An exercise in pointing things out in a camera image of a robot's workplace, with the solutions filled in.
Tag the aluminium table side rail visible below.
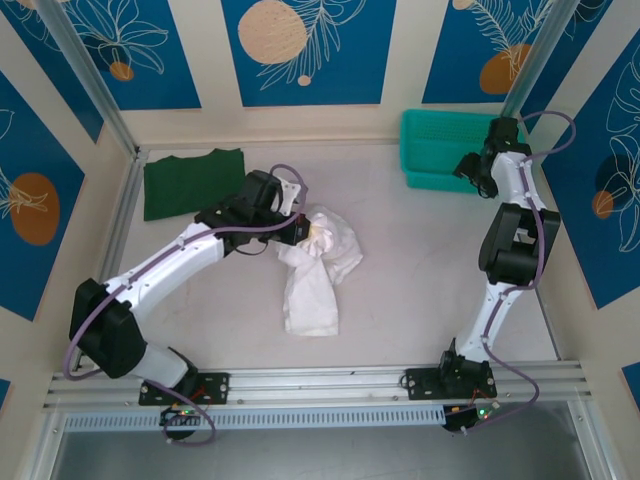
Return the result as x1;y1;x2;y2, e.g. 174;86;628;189
504;189;562;362
69;149;146;374

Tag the blue floral wall panel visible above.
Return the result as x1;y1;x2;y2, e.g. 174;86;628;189
0;0;105;145
421;0;556;106
221;0;399;108
541;37;640;311
0;69;87;322
519;0;629;135
62;0;203;112

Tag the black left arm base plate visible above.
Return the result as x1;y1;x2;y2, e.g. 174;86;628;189
138;372;231;407

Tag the green folded t-shirt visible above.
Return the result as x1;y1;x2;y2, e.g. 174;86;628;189
143;147;247;222

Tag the aluminium frame post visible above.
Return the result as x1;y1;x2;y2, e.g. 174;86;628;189
502;0;574;119
34;0;141;157

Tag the teal plastic basket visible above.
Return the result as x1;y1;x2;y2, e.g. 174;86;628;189
399;108;529;195

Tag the grey slotted cable duct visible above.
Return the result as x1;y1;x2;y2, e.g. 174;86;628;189
62;405;449;432

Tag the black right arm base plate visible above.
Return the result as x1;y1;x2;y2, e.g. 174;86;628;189
403;367;497;401

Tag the long aluminium mounting rail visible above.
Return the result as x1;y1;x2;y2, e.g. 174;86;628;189
42;360;594;412

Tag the white t-shirt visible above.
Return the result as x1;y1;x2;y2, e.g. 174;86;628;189
273;202;365;339

